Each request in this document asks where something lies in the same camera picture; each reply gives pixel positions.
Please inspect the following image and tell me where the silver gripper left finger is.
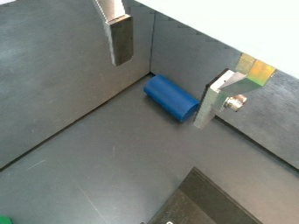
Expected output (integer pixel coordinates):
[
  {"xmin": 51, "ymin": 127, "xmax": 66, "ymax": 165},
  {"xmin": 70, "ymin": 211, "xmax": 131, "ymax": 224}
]
[{"xmin": 93, "ymin": 0, "xmax": 134, "ymax": 67}]

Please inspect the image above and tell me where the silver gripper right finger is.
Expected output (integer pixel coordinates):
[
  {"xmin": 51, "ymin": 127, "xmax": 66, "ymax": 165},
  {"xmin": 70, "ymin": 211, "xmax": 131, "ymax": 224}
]
[{"xmin": 194, "ymin": 53, "xmax": 277, "ymax": 129}]

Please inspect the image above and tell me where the blue oval cylinder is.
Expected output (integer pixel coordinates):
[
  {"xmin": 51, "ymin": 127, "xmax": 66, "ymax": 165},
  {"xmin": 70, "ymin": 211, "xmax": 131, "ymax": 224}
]
[{"xmin": 145, "ymin": 75, "xmax": 201, "ymax": 123}]

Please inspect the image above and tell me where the green shape sorter base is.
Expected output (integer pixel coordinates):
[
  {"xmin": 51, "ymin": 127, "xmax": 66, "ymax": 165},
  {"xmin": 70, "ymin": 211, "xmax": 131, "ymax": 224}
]
[{"xmin": 0, "ymin": 215, "xmax": 14, "ymax": 224}]

